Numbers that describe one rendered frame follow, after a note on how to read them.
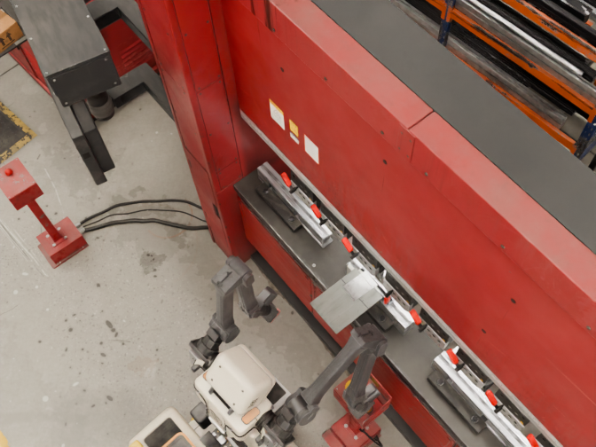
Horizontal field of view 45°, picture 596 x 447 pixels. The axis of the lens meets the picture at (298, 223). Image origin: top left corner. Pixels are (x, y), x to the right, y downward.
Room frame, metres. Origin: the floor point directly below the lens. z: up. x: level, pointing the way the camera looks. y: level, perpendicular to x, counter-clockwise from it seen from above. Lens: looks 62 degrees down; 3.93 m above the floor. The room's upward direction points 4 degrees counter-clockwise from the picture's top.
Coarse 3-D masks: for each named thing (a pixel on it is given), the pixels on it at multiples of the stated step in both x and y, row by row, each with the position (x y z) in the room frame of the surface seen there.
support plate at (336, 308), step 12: (348, 276) 1.26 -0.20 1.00; (336, 288) 1.20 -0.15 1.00; (372, 288) 1.19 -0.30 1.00; (324, 300) 1.15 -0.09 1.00; (336, 300) 1.15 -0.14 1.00; (348, 300) 1.15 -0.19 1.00; (372, 300) 1.14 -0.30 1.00; (324, 312) 1.10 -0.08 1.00; (336, 312) 1.09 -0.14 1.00; (348, 312) 1.09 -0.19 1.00; (360, 312) 1.09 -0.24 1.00; (336, 324) 1.04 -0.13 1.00; (348, 324) 1.04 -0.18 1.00
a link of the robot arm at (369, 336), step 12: (372, 324) 0.89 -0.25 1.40; (360, 336) 0.83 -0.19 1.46; (372, 336) 0.83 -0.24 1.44; (384, 336) 0.84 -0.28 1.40; (348, 348) 0.80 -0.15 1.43; (360, 348) 0.79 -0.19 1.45; (372, 348) 0.80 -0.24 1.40; (336, 360) 0.77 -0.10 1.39; (348, 360) 0.76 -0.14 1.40; (324, 372) 0.74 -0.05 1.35; (336, 372) 0.73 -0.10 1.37; (312, 384) 0.71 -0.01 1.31; (324, 384) 0.70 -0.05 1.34; (288, 396) 0.68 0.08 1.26; (312, 396) 0.66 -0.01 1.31; (312, 408) 0.63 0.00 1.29; (300, 420) 0.59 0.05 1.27
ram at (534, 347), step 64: (256, 64) 1.75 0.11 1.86; (320, 128) 1.45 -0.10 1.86; (320, 192) 1.46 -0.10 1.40; (384, 192) 1.18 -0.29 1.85; (384, 256) 1.14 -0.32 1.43; (448, 256) 0.94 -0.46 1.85; (448, 320) 0.87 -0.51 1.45; (512, 320) 0.71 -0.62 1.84; (512, 384) 0.61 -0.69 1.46; (576, 384) 0.51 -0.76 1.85
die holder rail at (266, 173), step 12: (264, 168) 1.87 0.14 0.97; (264, 180) 1.83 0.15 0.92; (276, 180) 1.80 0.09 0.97; (276, 192) 1.75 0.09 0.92; (288, 192) 1.72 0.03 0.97; (288, 204) 1.67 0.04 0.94; (300, 204) 1.65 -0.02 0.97; (300, 216) 1.61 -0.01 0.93; (312, 216) 1.58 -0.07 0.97; (312, 228) 1.52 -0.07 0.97; (324, 228) 1.52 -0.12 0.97; (324, 240) 1.48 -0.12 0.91
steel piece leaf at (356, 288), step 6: (360, 276) 1.25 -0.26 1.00; (354, 282) 1.23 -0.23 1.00; (360, 282) 1.22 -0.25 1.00; (366, 282) 1.22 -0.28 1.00; (348, 288) 1.20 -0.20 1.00; (354, 288) 1.20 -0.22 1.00; (360, 288) 1.19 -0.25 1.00; (366, 288) 1.19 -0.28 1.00; (354, 294) 1.17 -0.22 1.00; (360, 294) 1.17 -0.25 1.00; (354, 300) 1.14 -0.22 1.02
